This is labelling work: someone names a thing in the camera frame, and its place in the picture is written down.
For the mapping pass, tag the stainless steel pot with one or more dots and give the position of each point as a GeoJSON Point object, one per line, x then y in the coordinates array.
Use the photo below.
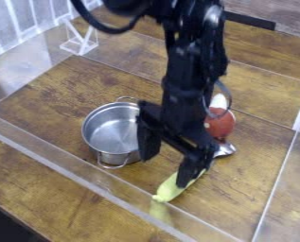
{"type": "Point", "coordinates": [109, 132]}

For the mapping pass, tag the red toy mushroom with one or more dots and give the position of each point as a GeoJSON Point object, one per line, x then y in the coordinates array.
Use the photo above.
{"type": "Point", "coordinates": [222, 125]}

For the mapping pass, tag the clear acrylic triangular stand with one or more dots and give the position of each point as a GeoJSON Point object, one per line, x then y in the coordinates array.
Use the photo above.
{"type": "Point", "coordinates": [80, 44]}

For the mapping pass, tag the clear acrylic front barrier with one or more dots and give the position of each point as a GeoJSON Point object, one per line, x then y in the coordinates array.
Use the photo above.
{"type": "Point", "coordinates": [164, 215]}

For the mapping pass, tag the black strip on table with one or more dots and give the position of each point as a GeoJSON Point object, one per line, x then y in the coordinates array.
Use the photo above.
{"type": "Point", "coordinates": [251, 21]}

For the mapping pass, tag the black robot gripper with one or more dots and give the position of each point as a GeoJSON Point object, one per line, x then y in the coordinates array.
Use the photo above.
{"type": "Point", "coordinates": [175, 122]}

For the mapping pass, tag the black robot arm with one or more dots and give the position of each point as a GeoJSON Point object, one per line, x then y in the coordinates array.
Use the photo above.
{"type": "Point", "coordinates": [194, 26]}

